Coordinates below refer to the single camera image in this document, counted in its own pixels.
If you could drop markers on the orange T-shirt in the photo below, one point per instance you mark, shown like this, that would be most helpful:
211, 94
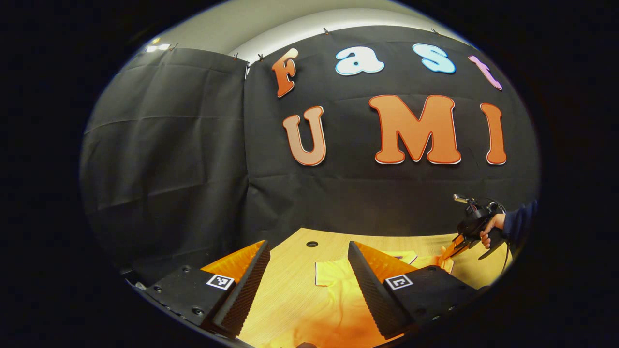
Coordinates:
333, 309

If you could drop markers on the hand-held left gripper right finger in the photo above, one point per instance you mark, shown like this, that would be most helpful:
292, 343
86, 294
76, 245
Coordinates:
375, 299

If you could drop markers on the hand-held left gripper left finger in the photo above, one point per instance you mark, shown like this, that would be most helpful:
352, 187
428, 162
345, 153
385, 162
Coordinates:
244, 297

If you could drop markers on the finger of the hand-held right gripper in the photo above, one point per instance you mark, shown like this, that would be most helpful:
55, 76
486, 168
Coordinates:
457, 246

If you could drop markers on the ceiling light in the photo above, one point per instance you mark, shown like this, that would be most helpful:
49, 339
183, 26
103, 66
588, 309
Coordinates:
157, 47

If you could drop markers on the black backdrop cloth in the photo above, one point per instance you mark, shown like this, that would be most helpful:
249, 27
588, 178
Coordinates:
193, 169

